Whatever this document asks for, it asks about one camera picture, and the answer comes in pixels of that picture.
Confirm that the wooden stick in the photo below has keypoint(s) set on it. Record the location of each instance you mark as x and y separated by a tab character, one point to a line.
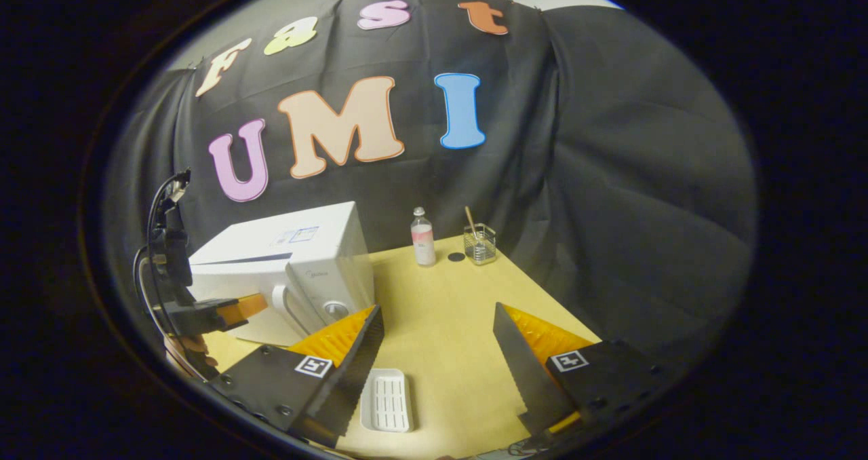
469	217

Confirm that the black backdrop cloth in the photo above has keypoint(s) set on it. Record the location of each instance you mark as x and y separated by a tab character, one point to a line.
610	175

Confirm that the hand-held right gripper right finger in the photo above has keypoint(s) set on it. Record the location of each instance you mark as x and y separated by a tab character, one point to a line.
525	378

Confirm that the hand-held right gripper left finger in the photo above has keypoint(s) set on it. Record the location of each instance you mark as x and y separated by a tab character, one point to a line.
352	378

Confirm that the white microwave oven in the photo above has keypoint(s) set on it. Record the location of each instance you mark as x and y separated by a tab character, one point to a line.
271	243

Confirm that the clear bottle with pink label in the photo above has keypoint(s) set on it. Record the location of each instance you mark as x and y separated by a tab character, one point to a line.
423	246

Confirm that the white plastic tray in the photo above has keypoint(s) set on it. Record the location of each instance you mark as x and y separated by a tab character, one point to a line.
386	399

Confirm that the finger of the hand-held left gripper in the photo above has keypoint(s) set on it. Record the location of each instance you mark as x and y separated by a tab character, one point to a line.
244	309

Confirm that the small glass jar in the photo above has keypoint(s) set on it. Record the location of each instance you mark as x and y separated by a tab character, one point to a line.
480	246

